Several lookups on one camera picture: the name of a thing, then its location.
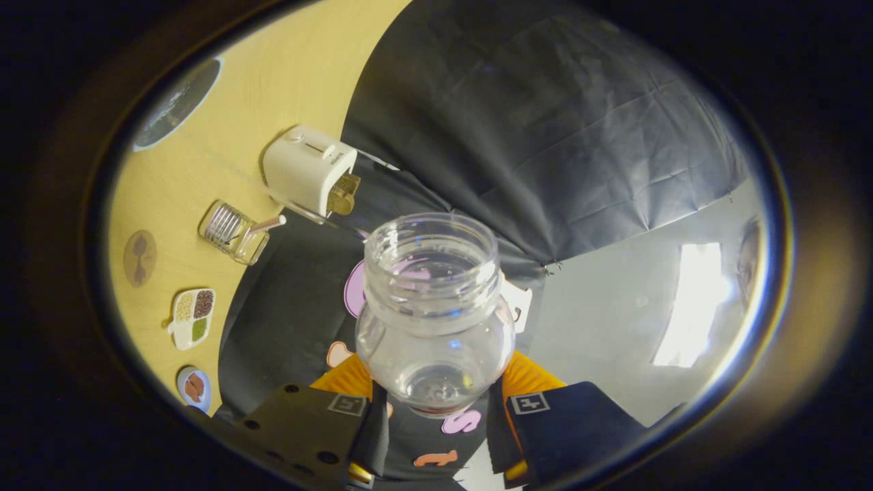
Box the white divided grain dish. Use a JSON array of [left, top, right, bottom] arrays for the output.
[[168, 288, 216, 351]]

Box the pale blue plate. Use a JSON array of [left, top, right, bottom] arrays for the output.
[[177, 366, 212, 415]]

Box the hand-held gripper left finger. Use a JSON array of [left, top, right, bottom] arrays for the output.
[[235, 353, 389, 488]]

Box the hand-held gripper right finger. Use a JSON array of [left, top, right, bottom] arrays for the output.
[[486, 351, 647, 486]]

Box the white toaster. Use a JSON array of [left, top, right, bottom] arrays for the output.
[[263, 125, 358, 218]]

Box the pale green cup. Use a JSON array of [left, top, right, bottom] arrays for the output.
[[133, 58, 224, 152]]

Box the round cork coaster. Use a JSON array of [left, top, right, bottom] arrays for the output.
[[123, 230, 158, 288]]

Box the clear glass bottle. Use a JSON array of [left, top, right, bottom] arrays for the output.
[[355, 213, 517, 418]]

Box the brown toast slice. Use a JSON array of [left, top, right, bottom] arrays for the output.
[[327, 173, 362, 216]]

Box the toaster power cable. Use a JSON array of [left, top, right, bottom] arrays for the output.
[[355, 147, 401, 172]]

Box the ceiling light panel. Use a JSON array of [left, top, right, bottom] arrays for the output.
[[653, 242, 724, 369]]

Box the black backdrop cloth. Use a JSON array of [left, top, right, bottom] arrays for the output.
[[218, 0, 751, 491]]

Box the light wooden table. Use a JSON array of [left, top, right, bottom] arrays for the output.
[[109, 0, 413, 417]]

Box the clear ribbed utensil holder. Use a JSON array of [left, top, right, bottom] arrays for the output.
[[199, 200, 271, 266]]

